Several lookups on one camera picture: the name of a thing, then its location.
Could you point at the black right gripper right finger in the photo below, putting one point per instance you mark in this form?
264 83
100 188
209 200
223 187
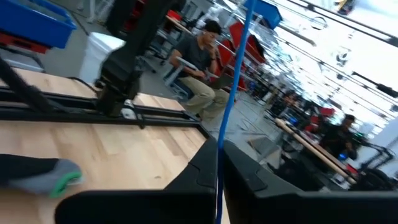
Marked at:
280 208

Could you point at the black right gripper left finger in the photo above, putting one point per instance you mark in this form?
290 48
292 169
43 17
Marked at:
140 208

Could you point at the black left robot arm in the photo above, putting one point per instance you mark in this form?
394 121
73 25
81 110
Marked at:
121 71

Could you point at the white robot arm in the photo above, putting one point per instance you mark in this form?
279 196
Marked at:
214 14

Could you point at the light wooden background table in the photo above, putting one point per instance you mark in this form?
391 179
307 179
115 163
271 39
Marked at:
311 149

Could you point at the person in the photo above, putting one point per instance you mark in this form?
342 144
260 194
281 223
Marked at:
192 56
337 140

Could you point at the white blue office chair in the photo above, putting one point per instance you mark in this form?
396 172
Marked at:
180 88

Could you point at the grey laptop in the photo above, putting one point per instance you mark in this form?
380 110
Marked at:
220 81

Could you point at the red storage bin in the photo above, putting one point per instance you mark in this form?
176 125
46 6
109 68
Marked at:
225 57
236 31

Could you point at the red shelf tray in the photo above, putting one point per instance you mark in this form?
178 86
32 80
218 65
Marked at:
18 42

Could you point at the large blue storage bin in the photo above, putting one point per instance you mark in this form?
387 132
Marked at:
31 25

